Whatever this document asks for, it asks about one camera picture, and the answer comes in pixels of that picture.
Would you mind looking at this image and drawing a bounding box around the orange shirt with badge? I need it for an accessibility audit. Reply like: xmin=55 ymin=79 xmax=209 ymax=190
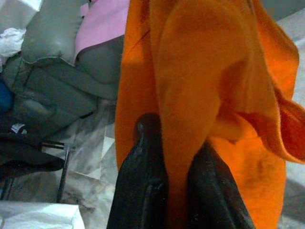
xmin=115 ymin=0 xmax=305 ymax=229

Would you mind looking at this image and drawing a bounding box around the green sofa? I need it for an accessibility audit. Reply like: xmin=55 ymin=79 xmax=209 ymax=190
xmin=3 ymin=0 xmax=124 ymax=144

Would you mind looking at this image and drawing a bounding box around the white plastic bag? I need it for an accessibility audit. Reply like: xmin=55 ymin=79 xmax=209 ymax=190
xmin=0 ymin=27 xmax=26 ymax=72

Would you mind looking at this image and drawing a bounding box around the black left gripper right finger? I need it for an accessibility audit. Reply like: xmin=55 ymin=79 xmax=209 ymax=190
xmin=188 ymin=140 xmax=257 ymax=229

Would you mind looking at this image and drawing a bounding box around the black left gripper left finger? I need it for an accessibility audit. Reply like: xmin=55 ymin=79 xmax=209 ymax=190
xmin=106 ymin=113 xmax=170 ymax=229

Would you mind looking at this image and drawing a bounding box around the white shirt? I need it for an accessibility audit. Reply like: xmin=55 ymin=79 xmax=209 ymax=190
xmin=0 ymin=200 xmax=85 ymax=229

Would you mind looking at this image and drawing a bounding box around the black metal drying rack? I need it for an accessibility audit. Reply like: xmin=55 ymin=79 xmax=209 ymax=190
xmin=0 ymin=140 xmax=74 ymax=203

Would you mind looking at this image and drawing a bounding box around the pink cloth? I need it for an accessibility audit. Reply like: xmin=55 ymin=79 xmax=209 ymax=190
xmin=73 ymin=0 xmax=131 ymax=62

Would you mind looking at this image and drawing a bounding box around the dark navy hanging garment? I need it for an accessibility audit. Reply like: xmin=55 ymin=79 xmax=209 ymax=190
xmin=0 ymin=121 xmax=65 ymax=179

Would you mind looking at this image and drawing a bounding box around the blue storage bag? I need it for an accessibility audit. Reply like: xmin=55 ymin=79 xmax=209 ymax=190
xmin=0 ymin=78 xmax=14 ymax=113

